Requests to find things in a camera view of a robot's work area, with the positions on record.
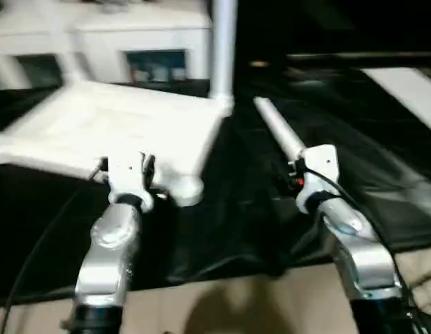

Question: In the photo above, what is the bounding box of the white plastic table top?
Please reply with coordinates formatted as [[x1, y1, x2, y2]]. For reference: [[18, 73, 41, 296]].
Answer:
[[0, 78, 234, 209]]

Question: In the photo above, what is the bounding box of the black tall cabinet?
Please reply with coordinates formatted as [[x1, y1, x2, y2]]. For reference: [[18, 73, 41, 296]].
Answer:
[[232, 0, 293, 81]]

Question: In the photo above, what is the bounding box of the white flat board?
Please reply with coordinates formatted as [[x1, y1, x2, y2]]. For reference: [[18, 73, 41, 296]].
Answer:
[[360, 67, 431, 130]]

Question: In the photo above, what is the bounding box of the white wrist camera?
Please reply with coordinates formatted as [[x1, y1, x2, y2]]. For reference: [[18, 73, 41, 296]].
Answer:
[[106, 151, 156, 213], [295, 144, 341, 215]]

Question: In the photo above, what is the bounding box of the white glass-door cabinet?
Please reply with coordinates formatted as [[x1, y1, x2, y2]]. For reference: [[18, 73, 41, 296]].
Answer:
[[0, 0, 216, 90]]

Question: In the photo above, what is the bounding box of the black plastic mat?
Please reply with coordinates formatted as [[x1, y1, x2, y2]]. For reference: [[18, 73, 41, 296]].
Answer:
[[0, 77, 431, 304]]

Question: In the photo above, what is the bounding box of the black long bar device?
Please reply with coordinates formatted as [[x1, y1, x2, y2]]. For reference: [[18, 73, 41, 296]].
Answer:
[[287, 51, 431, 63]]

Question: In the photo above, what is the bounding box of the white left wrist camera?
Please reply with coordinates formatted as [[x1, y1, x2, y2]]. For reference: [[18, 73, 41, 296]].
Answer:
[[106, 151, 156, 213]]

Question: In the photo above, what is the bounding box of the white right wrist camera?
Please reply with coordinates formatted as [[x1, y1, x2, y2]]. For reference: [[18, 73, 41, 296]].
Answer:
[[295, 144, 341, 215]]

